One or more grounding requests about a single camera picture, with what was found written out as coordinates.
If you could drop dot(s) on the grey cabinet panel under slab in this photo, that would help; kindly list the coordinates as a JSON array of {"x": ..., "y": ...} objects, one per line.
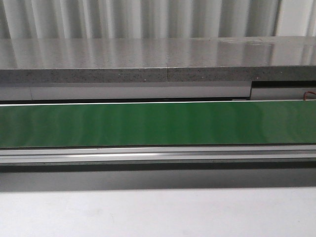
[{"x": 226, "y": 90}]

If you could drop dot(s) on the grey stone countertop slab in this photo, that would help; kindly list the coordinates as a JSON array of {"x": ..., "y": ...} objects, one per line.
[{"x": 30, "y": 61}]

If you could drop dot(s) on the green conveyor belt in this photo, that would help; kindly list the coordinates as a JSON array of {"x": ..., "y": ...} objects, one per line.
[{"x": 150, "y": 124}]

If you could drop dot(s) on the white pleated curtain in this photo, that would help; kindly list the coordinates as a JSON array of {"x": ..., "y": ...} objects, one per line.
[{"x": 111, "y": 19}]

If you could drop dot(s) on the aluminium conveyor front rail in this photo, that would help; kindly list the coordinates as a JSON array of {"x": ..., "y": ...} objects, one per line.
[{"x": 157, "y": 158}]

